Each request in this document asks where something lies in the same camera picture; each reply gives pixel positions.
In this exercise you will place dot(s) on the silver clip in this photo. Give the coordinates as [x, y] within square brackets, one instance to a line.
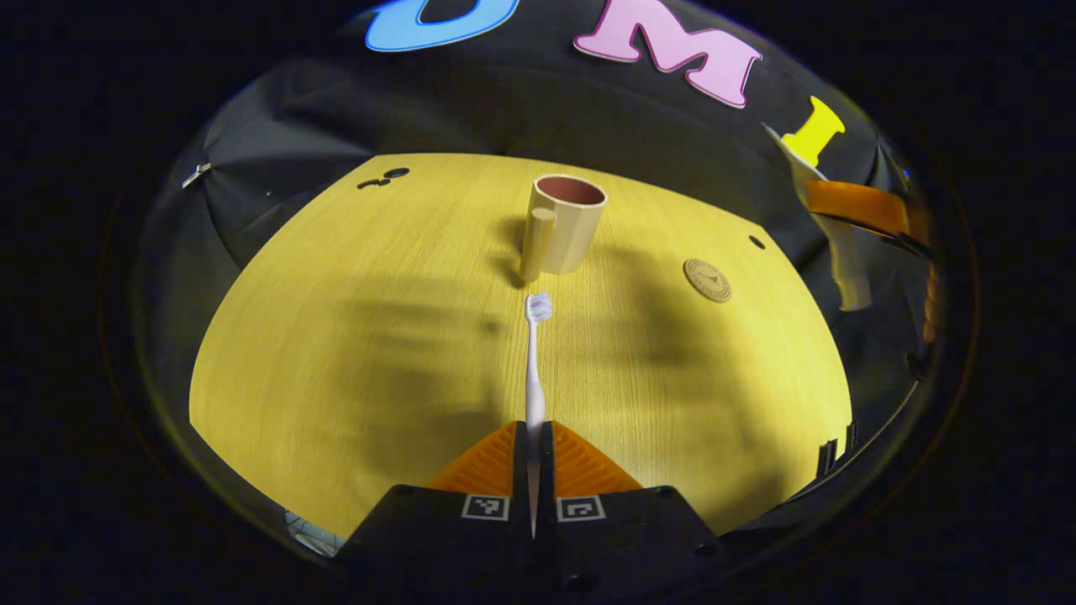
[197, 175]

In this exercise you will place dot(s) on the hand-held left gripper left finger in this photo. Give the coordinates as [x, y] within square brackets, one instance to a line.
[520, 470]

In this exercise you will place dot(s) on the white toothbrush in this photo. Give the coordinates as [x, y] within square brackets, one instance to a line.
[533, 370]

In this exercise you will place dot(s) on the beige cup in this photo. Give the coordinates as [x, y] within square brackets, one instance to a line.
[576, 231]

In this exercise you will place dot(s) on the white toothpaste tube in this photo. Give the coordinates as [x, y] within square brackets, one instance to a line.
[849, 260]

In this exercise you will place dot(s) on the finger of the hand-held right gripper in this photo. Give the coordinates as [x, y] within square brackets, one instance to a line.
[857, 206]
[930, 302]

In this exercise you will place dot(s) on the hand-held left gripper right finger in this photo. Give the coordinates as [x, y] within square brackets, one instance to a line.
[546, 470]

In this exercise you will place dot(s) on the round wooden coaster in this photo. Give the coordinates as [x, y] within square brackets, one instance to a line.
[707, 281]

